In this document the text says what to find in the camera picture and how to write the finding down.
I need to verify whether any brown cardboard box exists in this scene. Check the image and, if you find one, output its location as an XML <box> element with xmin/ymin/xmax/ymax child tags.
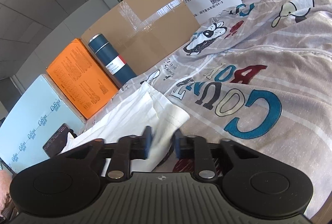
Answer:
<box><xmin>81</xmin><ymin>0</ymin><xmax>200</xmax><ymax>75</ymax></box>

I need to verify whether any smartphone with lit screen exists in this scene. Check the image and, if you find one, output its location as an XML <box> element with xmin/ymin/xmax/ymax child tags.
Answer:
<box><xmin>43</xmin><ymin>123</ymin><xmax>77</xmax><ymax>158</ymax></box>

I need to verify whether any orange cardboard box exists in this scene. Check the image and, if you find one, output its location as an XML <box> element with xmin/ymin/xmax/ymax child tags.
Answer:
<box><xmin>46</xmin><ymin>39</ymin><xmax>118</xmax><ymax>119</ymax></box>

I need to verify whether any white black-trimmed garment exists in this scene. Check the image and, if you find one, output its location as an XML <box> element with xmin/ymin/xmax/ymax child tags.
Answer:
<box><xmin>62</xmin><ymin>83</ymin><xmax>190</xmax><ymax>172</ymax></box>

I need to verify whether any light blue foam board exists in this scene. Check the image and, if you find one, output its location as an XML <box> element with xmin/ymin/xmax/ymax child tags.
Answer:
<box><xmin>0</xmin><ymin>74</ymin><xmax>86</xmax><ymax>173</ymax></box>

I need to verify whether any cartoon print bed sheet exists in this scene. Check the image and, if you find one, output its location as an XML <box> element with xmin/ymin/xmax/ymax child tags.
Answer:
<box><xmin>86</xmin><ymin>0</ymin><xmax>331</xmax><ymax>217</ymax></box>

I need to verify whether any dark blue thermos bottle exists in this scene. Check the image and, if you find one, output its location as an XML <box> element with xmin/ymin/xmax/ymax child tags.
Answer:
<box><xmin>88</xmin><ymin>33</ymin><xmax>136</xmax><ymax>88</ymax></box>

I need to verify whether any person's right hand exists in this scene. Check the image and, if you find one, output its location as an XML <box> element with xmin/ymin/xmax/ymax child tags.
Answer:
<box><xmin>0</xmin><ymin>170</ymin><xmax>12</xmax><ymax>217</ymax></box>

